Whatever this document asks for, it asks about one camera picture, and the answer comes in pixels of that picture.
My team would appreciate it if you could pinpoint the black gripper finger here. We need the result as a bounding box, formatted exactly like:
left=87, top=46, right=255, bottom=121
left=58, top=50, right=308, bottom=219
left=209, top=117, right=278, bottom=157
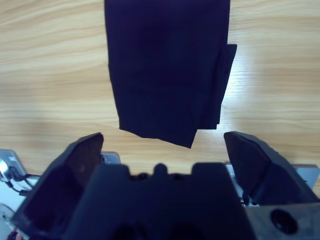
left=223, top=130, right=320, bottom=207
left=11, top=132, right=105, bottom=240

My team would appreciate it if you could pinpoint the black polo shirt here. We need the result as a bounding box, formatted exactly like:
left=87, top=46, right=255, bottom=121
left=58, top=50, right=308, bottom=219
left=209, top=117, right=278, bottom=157
left=104, top=0, right=238, bottom=149

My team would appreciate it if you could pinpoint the black base cable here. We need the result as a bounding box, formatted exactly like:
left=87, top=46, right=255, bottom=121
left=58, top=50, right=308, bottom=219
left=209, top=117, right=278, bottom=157
left=7, top=167, right=42, bottom=198

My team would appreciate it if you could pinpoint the white mount block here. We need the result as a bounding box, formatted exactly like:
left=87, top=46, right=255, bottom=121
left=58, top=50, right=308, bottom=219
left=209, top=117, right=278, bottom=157
left=100, top=151, right=121, bottom=165

